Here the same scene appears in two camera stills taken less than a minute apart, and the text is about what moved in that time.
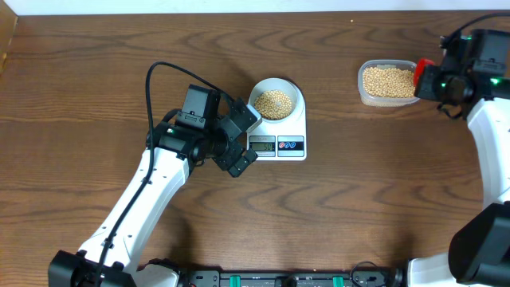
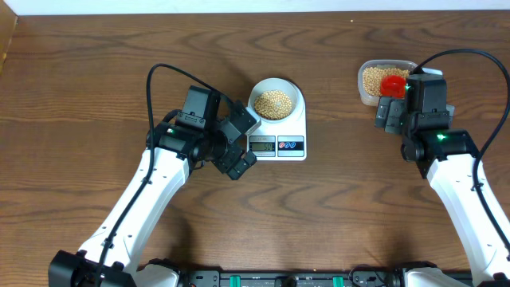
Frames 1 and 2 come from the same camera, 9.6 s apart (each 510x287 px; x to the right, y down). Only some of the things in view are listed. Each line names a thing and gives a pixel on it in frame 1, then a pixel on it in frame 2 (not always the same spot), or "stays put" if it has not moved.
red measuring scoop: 420,67 -> 393,86
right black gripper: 423,90 -> 389,108
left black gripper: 225,160 stays put
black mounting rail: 370,277 stays put
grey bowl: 274,99 stays put
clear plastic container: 386,83 stays put
